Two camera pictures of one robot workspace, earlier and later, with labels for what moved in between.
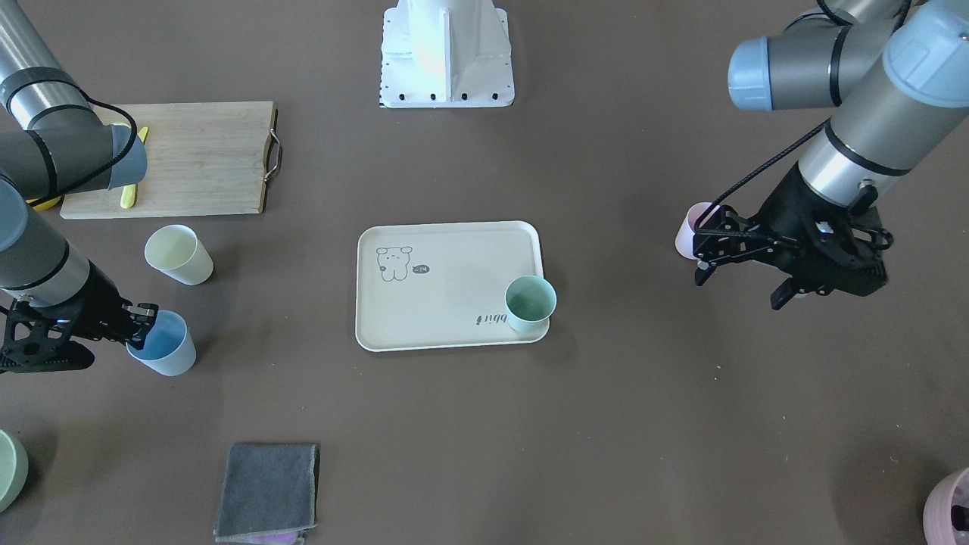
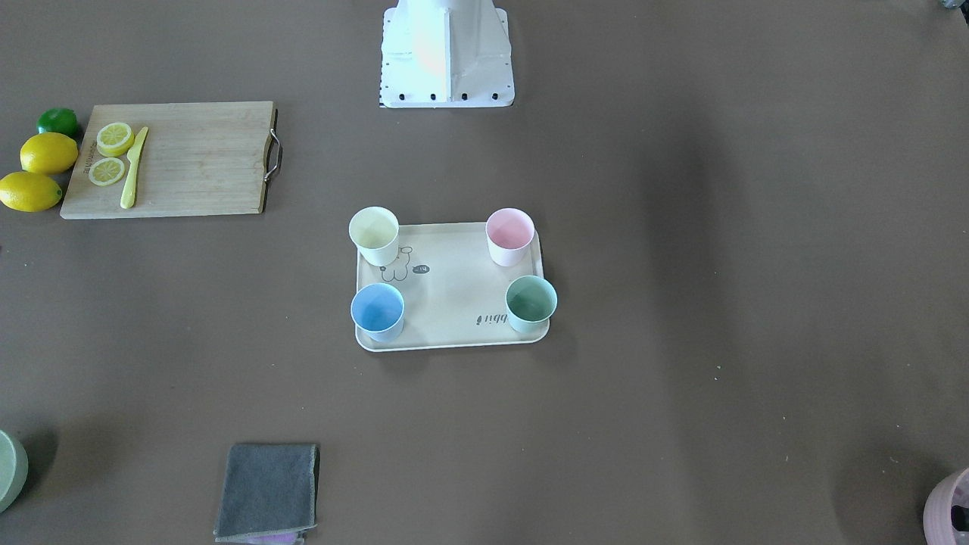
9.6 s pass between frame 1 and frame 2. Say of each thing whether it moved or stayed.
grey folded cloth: stayed
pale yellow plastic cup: moved
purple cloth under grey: stayed
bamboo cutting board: stayed
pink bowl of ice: stayed
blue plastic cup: moved
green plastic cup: stayed
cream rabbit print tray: stayed
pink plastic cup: moved
